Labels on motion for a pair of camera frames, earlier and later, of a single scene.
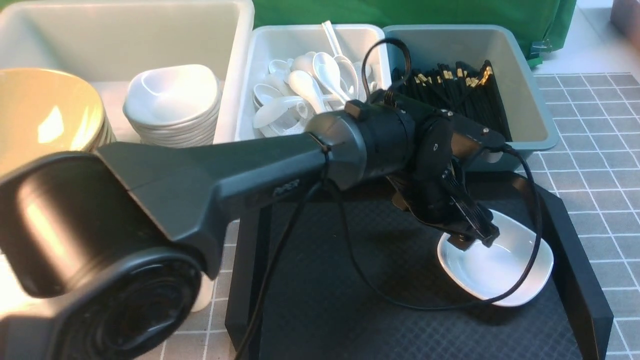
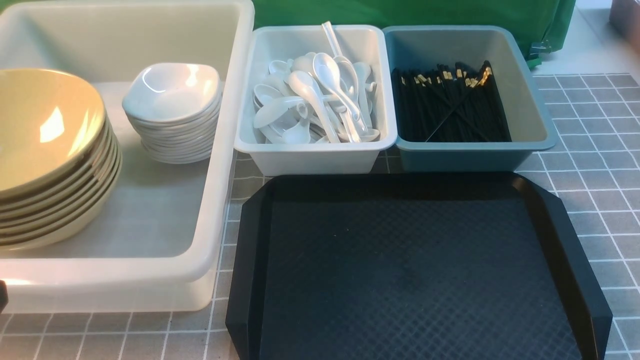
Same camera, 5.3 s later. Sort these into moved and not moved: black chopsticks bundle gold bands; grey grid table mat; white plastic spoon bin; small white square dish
Moved: small white square dish
Not moved: white plastic spoon bin; black chopsticks bundle gold bands; grey grid table mat
